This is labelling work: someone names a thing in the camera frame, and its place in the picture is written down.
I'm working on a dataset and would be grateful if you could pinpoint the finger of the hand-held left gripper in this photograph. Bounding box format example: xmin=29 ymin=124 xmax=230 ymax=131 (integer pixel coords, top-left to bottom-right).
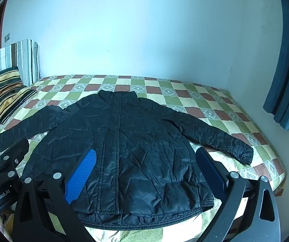
xmin=0 ymin=138 xmax=30 ymax=191

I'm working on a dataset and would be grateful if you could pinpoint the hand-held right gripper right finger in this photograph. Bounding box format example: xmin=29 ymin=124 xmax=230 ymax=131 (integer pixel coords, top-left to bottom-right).
xmin=195 ymin=146 xmax=283 ymax=242

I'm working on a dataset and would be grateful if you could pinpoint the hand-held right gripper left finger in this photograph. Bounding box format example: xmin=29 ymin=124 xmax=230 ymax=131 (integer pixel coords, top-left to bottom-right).
xmin=13 ymin=149 xmax=97 ymax=242

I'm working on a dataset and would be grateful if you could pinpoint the black quilted jacket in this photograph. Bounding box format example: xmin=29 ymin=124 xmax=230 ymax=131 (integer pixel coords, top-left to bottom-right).
xmin=0 ymin=90 xmax=254 ymax=230

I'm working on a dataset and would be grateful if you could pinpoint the striped yellow black pillow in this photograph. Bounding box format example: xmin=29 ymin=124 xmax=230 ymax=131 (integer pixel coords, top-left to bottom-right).
xmin=0 ymin=66 xmax=38 ymax=125

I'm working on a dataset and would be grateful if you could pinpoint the checkered bed sheet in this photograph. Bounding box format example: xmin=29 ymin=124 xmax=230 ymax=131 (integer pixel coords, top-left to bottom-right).
xmin=0 ymin=74 xmax=286 ymax=242

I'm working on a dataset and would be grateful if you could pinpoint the striped padded headboard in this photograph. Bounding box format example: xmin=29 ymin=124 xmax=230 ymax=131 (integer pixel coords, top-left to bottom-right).
xmin=0 ymin=39 xmax=41 ymax=129

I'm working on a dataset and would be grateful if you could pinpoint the blue curtain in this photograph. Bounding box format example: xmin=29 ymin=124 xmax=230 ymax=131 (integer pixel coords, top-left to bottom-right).
xmin=263 ymin=0 xmax=289 ymax=131

